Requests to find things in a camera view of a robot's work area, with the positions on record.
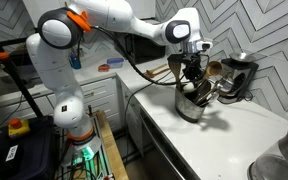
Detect coffee maker cord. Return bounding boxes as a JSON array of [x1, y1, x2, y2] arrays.
[[223, 89, 254, 105]]

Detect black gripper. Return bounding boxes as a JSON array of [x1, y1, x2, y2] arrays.
[[183, 52, 207, 83]]

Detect steel pot with glass lid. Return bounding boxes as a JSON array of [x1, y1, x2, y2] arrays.
[[247, 125, 288, 180]]

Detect white drawer cabinet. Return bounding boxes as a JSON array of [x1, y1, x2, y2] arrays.
[[47, 74, 123, 133]]

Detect white cabinet with gold handle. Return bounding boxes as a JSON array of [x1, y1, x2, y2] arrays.
[[120, 79, 145, 156]]

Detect black tripod pole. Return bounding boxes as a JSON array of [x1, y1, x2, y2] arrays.
[[0, 18, 45, 118]]

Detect black power cable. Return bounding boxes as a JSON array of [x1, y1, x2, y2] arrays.
[[123, 69, 173, 161]]

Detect black equipment case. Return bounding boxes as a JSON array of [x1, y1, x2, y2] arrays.
[[0, 114, 60, 180]]

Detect black countertop appliance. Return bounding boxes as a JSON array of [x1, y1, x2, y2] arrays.
[[5, 49, 40, 84]]

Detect light wooden spoon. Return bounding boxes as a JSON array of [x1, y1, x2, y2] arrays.
[[197, 60, 224, 88]]

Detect blue-lid plastic container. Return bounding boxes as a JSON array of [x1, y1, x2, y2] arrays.
[[106, 57, 125, 70]]

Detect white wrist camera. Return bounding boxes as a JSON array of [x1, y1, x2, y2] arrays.
[[193, 39, 214, 53]]

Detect orange cable clip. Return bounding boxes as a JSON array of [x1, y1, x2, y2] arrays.
[[66, 10, 93, 33]]

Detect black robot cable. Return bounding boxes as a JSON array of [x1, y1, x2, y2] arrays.
[[90, 24, 212, 87]]

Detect blue bottle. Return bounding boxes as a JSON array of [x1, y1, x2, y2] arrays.
[[68, 53, 83, 70]]

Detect dark wooden spoon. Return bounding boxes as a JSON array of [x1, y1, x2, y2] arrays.
[[167, 54, 185, 92]]

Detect black coffee maker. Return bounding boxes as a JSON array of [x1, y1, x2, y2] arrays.
[[217, 51, 260, 105]]

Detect yellow emergency stop button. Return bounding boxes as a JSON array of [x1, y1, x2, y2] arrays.
[[7, 117, 31, 138]]

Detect metal utensil holder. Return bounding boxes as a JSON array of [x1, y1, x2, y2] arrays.
[[173, 87, 209, 124]]

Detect small orange object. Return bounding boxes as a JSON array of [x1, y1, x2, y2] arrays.
[[97, 63, 111, 73]]

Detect white spoon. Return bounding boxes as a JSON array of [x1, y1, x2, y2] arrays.
[[182, 81, 197, 94]]

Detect metal ladle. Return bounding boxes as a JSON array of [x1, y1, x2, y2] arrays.
[[215, 77, 238, 99]]

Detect wooden bench board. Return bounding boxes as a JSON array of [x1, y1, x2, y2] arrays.
[[95, 110, 130, 180]]

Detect black microwave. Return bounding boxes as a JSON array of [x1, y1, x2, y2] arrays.
[[113, 32, 167, 65]]

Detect slotted wooden spatula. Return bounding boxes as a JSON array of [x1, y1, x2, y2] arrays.
[[148, 68, 172, 79]]

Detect dishwasher front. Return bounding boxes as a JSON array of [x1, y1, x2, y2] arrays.
[[139, 109, 200, 180]]

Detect dark kitchen utensil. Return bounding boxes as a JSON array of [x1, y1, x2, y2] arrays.
[[195, 79, 213, 103]]

